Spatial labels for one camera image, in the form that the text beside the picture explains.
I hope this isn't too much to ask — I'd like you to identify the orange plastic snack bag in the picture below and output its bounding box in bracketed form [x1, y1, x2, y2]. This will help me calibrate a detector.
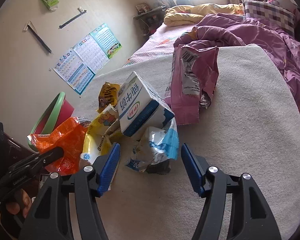
[27, 117, 91, 176]

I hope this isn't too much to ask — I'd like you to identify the yellow bear snack bag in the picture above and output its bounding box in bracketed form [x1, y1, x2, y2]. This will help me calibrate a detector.
[79, 103, 123, 192]

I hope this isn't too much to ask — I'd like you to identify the blue white milk bag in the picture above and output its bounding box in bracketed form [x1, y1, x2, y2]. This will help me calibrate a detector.
[125, 118, 179, 175]

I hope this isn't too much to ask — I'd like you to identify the white blue milk carton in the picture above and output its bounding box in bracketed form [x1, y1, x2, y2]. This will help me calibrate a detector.
[116, 72, 174, 140]

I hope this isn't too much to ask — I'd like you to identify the pink purple plastic bag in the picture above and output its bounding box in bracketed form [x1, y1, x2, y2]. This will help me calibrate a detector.
[165, 45, 219, 126]

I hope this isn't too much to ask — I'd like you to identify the red green trash bin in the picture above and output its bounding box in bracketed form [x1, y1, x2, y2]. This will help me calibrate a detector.
[27, 91, 76, 152]

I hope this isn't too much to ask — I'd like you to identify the person's left hand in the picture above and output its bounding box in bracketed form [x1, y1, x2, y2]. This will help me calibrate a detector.
[6, 189, 32, 218]

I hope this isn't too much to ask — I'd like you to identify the white towel mat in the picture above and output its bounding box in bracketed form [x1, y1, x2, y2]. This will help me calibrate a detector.
[97, 45, 300, 239]

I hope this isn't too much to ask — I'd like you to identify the dark yellow snack wrapper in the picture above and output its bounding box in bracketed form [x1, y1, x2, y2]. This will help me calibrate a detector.
[97, 82, 120, 113]

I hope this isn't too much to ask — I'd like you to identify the green number chart poster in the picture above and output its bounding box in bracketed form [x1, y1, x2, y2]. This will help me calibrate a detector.
[90, 23, 122, 59]

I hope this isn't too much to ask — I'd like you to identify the green tissue box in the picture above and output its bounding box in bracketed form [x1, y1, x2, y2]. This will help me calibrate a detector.
[41, 0, 59, 11]

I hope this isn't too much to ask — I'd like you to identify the pink bed sheet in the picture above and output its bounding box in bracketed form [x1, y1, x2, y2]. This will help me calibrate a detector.
[125, 23, 195, 67]

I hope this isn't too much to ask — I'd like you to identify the dark side table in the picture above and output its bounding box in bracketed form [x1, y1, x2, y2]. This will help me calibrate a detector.
[133, 5, 167, 38]

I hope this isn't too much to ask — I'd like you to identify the purple quilt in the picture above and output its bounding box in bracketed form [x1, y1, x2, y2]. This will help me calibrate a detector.
[173, 13, 300, 111]

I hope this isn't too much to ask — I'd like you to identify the checkered pillow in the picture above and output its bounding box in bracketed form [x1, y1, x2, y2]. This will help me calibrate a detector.
[242, 0, 295, 36]

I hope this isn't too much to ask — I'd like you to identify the yellow quilt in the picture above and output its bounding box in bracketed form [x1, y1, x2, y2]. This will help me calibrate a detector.
[164, 3, 244, 27]

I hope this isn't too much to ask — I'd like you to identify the pink pillow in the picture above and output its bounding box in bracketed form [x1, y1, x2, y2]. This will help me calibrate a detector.
[267, 0, 297, 9]

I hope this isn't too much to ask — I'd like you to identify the blue wall chart poster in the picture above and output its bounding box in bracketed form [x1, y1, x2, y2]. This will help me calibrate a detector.
[52, 49, 95, 95]

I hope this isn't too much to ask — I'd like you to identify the black wall bracket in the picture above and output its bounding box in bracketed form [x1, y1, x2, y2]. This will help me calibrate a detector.
[23, 21, 52, 54]

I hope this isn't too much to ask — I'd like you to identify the white wall chart poster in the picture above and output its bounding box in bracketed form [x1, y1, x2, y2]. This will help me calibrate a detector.
[73, 34, 109, 74]

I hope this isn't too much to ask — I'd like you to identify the black wall rail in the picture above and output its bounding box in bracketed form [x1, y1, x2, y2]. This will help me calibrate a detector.
[59, 7, 87, 29]

